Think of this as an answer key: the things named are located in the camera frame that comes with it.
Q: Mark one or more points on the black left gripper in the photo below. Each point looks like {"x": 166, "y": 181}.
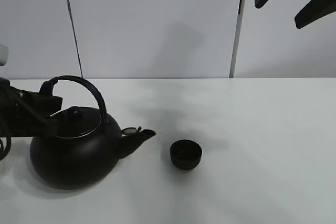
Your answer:
{"x": 21, "y": 112}

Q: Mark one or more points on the black round teapot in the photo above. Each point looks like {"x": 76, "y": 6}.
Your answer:
{"x": 88, "y": 143}

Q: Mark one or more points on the grey wall panel strip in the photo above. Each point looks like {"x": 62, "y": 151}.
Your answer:
{"x": 236, "y": 38}

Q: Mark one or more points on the small black teacup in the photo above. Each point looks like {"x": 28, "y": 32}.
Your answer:
{"x": 185, "y": 154}

